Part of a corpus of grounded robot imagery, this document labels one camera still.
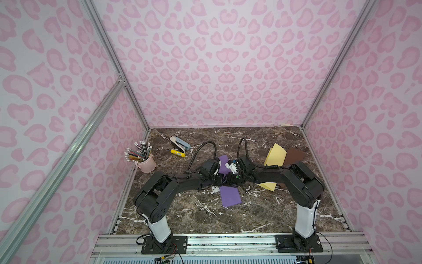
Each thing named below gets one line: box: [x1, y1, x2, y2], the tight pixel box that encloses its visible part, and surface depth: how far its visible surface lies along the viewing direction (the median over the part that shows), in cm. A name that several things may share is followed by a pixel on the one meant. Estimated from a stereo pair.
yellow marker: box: [170, 149, 187, 158], surface depth 106 cm
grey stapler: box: [169, 135, 192, 153], surface depth 109 cm
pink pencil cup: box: [137, 155, 157, 174], surface depth 93 cm
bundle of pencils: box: [124, 140, 153, 163], surface depth 92 cm
